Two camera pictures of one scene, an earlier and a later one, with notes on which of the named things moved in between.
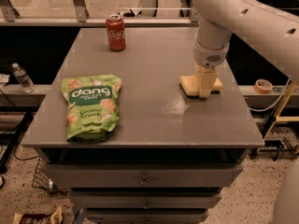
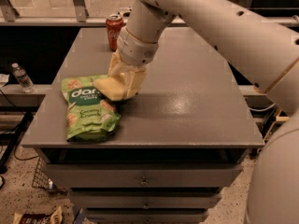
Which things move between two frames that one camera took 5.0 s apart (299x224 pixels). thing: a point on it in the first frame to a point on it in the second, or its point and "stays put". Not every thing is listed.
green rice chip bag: [92, 111] stays put
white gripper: [209, 57] to [135, 50]
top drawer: [108, 175] stays put
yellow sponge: [191, 84] to [112, 88]
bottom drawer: [149, 216] stays put
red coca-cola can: [117, 34] stays put
